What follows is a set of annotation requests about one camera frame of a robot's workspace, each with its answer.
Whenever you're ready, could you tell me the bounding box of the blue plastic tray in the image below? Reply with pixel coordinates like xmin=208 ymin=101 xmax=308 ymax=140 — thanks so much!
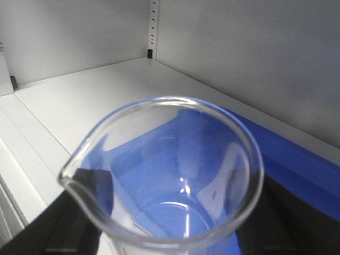
xmin=81 ymin=109 xmax=339 ymax=254

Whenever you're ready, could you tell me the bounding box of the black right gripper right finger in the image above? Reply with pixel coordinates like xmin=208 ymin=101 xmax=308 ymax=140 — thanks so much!
xmin=236 ymin=176 xmax=339 ymax=254

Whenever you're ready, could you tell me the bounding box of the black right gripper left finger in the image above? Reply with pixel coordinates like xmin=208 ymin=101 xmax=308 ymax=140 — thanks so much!
xmin=1 ymin=168 xmax=113 ymax=254

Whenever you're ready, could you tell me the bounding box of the clear glass beaker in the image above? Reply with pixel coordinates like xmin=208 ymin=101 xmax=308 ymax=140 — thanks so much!
xmin=58 ymin=97 xmax=264 ymax=254

